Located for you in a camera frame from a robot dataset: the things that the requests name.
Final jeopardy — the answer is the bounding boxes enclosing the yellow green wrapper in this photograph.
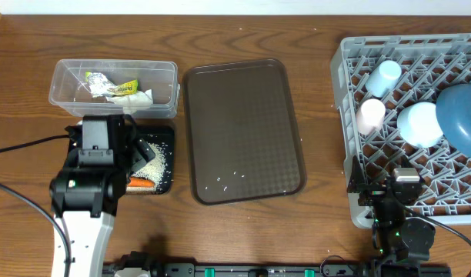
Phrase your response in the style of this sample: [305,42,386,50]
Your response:
[106,80,139,97]

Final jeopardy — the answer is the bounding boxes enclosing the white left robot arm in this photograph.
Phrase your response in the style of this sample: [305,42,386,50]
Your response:
[49,115,155,276]

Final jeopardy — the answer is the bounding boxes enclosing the clear plastic bin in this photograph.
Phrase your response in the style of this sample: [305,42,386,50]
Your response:
[48,59,180,118]

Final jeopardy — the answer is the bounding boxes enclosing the white napkin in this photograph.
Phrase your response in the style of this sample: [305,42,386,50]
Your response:
[106,89,153,114]

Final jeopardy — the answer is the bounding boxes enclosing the foil snack wrapper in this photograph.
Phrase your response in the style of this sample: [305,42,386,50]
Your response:
[85,72,115,98]

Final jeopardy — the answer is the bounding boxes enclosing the pink cup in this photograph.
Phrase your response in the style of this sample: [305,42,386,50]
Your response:
[356,98,386,135]

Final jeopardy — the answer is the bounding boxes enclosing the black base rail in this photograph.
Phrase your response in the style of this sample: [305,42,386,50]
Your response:
[102,252,452,277]

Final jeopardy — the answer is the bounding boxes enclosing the brown serving tray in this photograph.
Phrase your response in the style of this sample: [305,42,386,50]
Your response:
[182,58,306,205]

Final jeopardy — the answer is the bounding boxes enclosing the dark blue bowl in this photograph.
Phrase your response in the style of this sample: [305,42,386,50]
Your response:
[436,84,471,158]

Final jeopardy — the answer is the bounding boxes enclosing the light blue small bowl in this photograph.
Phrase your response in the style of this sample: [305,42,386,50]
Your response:
[397,102,443,148]

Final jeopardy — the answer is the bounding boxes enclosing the orange carrot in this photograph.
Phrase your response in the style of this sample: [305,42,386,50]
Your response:
[128,177,155,189]

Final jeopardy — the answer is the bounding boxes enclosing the light blue cup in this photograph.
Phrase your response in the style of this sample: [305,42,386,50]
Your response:
[365,60,402,98]

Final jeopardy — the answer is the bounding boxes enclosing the spilled rice grains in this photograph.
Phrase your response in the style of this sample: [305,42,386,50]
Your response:
[127,133,174,192]

